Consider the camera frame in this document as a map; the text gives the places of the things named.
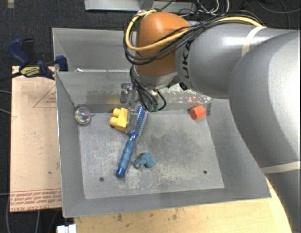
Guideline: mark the blue bottle brush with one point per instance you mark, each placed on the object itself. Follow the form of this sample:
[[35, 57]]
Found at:
[[126, 154]]

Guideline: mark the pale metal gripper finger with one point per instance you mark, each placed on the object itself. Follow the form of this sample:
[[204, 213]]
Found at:
[[128, 122]]

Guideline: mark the shiny clear glass ball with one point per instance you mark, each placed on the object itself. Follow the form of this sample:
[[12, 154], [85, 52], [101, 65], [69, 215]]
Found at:
[[83, 115]]

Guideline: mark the teal toy animal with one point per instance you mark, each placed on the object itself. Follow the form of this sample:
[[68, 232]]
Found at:
[[146, 161]]

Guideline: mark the yellow toy block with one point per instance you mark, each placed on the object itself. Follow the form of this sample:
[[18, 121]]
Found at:
[[120, 120]]

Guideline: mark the orange-red block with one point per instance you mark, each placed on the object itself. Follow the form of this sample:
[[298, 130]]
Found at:
[[197, 112]]

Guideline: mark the brown cardboard board red print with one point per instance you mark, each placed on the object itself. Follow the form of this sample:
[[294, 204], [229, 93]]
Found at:
[[34, 135]]

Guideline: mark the grey metal bin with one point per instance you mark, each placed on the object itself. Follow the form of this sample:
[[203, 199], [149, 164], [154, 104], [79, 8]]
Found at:
[[170, 154]]

